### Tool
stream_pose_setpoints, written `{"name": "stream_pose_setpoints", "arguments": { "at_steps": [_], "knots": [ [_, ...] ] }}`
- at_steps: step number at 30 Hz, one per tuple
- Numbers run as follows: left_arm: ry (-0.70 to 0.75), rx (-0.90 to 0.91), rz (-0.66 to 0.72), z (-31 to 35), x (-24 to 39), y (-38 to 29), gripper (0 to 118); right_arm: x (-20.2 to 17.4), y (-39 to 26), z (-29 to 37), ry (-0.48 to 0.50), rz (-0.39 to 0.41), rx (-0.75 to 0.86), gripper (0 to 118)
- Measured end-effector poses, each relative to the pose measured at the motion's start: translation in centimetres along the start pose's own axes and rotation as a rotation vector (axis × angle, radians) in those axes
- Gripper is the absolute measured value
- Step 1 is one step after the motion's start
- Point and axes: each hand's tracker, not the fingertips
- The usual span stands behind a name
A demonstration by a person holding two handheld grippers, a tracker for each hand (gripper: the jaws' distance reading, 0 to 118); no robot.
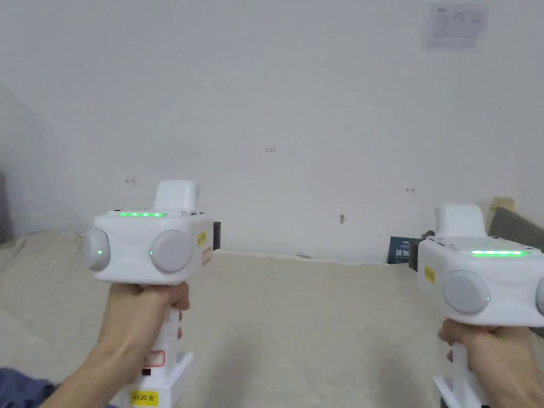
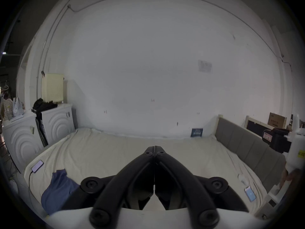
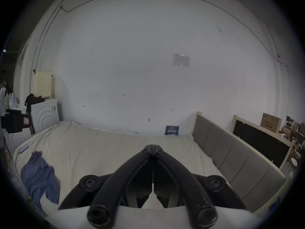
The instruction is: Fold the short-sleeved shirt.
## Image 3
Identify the white round stool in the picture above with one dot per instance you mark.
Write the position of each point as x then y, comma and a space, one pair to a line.
291, 167

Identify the black bundle of cloth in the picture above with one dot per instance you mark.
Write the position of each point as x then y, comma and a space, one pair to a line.
34, 99

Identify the black panel in wooden frame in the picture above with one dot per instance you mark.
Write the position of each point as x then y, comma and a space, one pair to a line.
262, 141

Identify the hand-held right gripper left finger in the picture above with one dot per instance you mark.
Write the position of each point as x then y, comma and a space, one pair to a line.
124, 175

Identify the cream box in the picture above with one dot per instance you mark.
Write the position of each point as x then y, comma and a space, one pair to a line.
43, 84

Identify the small grey phone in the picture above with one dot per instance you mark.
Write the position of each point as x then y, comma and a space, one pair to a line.
23, 148

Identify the grey padded headboard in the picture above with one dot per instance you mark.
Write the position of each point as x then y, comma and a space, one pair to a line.
236, 156

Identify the brown cardboard carton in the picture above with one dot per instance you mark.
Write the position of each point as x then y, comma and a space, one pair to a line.
271, 122

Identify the black device on tripod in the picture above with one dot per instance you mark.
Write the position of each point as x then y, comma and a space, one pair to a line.
15, 122

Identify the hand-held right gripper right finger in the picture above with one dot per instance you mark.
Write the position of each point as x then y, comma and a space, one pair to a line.
183, 175

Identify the dark blue shirt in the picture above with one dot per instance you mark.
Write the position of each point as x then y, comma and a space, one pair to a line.
39, 175

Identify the bed with beige sheet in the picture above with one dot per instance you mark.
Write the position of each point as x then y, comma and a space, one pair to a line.
100, 149

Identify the small blue card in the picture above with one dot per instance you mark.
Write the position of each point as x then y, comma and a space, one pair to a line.
172, 130

